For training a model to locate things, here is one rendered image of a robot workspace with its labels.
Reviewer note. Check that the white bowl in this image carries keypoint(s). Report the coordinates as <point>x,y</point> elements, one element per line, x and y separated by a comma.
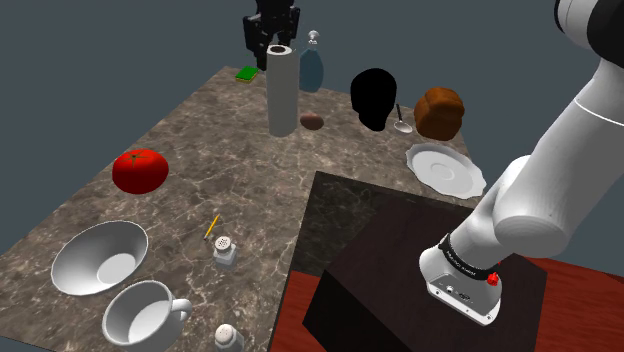
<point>97,258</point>

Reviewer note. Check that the red tomato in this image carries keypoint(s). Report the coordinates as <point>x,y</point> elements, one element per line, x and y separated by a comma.
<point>140,171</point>

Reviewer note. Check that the black rounded vessel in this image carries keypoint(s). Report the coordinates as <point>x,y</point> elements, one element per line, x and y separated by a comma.
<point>374,97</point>

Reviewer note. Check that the glass salt shaker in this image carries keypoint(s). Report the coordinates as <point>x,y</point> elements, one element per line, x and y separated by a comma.
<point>225,252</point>
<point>229,339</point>

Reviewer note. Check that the white paper towel roll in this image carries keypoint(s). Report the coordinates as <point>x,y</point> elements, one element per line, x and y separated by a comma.
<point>282,92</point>

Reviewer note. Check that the green sponge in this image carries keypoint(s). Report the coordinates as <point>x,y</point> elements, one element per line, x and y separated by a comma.
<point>247,73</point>

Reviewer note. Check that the dark robot stand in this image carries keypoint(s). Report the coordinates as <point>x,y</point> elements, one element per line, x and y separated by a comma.
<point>390,278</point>

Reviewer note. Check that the blue-grey soap bottle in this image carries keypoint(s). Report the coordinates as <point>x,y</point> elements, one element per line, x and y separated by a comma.
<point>311,68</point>

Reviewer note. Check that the yellow pencil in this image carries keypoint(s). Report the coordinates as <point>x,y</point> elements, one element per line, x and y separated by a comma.
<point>211,227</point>

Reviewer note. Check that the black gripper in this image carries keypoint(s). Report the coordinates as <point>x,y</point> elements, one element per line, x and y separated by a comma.
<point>277,12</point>

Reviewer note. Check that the white scalloped plate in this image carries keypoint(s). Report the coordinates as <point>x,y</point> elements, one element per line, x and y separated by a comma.
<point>446,170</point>

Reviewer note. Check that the brown bread loaf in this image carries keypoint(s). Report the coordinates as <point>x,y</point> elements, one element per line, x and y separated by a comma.
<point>438,113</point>

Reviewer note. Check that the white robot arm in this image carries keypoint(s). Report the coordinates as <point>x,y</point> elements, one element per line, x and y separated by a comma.
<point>551,185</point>

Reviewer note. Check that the silver spoon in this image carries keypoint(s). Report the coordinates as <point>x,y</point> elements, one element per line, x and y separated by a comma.
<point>402,126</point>

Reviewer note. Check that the brown potato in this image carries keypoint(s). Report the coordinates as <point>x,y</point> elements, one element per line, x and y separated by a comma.
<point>311,121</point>

